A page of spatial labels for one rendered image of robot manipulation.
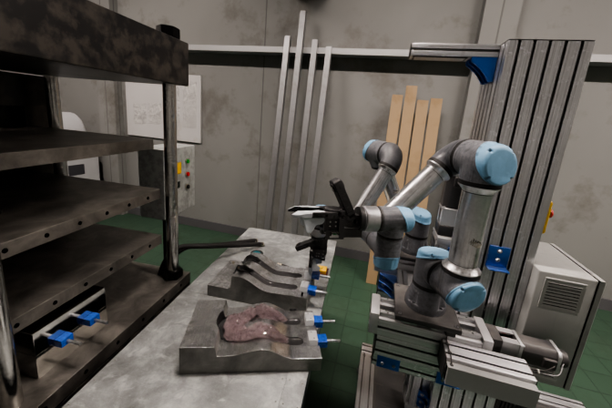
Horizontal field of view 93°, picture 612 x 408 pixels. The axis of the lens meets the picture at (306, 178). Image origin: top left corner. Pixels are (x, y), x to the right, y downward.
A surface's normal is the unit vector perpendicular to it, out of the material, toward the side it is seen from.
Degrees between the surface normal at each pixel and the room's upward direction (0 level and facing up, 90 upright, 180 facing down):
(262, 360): 90
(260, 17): 90
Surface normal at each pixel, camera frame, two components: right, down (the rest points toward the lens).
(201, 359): 0.11, 0.22
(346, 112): -0.27, 0.19
